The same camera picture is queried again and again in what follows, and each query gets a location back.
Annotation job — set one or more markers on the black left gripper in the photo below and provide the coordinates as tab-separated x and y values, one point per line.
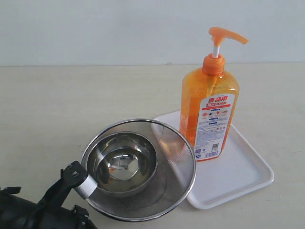
48	213

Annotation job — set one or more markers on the orange pump soap bottle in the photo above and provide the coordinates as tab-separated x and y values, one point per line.
209	97

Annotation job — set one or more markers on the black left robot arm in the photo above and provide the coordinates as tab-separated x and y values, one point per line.
13	209

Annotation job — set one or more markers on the small stainless steel bowl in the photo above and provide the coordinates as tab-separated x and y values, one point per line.
121	163

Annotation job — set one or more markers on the steel mesh colander basket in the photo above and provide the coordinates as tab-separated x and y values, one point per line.
170	185

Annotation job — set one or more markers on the white rectangular plastic tray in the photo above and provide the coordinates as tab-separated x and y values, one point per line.
239	170

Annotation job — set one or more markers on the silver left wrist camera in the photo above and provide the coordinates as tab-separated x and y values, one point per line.
76	177

